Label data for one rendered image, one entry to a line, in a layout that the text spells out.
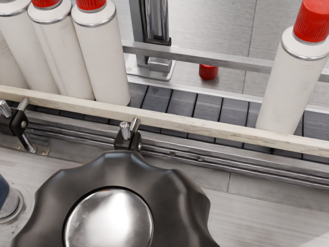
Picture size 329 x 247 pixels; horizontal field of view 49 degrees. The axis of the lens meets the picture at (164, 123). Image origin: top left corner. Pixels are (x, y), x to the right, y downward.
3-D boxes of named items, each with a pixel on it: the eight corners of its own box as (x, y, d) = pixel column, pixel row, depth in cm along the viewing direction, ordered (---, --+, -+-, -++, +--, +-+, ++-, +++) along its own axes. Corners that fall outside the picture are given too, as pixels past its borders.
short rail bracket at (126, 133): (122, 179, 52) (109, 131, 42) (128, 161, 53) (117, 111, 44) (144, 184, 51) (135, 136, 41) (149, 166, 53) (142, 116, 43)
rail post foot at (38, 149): (10, 154, 55) (8, 151, 54) (19, 140, 56) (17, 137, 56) (44, 162, 54) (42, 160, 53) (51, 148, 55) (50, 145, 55)
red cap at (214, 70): (194, 72, 64) (195, 59, 61) (207, 63, 65) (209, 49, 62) (208, 83, 62) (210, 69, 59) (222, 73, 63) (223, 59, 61)
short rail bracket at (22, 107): (18, 158, 54) (-17, 108, 45) (36, 125, 58) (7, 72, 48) (37, 161, 54) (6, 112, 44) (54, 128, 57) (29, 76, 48)
